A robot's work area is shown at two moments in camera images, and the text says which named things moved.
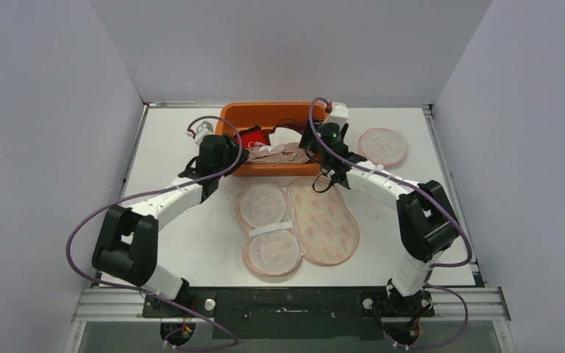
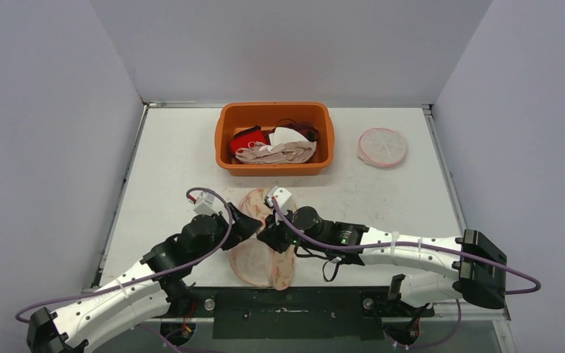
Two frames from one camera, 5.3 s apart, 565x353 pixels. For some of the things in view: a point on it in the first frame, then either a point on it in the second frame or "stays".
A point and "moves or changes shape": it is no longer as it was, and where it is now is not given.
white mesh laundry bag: [383, 146] stays
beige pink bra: [279, 154] stays
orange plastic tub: [265, 114] stays
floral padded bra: [280, 228] moves or changes shape
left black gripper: [234, 151] -> [243, 227]
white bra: [282, 135] stays
